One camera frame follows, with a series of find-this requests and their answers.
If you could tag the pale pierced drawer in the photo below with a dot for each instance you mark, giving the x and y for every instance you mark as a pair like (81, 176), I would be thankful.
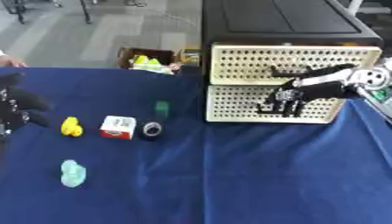
(235, 106)
(245, 62)

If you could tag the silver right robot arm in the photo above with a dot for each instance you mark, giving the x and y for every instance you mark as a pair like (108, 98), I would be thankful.
(376, 87)

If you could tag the pale teal soft toy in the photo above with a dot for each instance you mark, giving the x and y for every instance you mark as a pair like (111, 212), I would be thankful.
(73, 173)

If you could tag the red and white box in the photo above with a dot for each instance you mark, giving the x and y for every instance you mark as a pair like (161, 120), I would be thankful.
(118, 127)

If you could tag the green block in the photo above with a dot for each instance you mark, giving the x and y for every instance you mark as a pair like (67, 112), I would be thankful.
(162, 108)

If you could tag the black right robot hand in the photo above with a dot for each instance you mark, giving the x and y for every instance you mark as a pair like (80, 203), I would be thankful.
(321, 89)

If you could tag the person's hand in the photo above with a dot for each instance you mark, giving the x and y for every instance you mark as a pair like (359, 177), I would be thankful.
(10, 61)

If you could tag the black cabinet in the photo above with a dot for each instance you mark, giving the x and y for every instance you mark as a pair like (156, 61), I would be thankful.
(286, 22)

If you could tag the black tape roll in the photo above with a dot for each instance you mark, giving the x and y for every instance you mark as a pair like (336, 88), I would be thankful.
(151, 129)

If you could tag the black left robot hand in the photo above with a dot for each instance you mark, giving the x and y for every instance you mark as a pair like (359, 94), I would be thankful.
(20, 102)

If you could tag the yellow rubber duck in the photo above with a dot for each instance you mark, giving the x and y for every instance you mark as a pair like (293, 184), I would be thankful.
(71, 127)

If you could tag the brown cardboard box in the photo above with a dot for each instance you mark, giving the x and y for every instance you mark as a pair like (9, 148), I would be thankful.
(148, 59)

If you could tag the black chair legs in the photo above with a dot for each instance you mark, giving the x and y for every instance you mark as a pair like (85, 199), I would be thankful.
(30, 8)

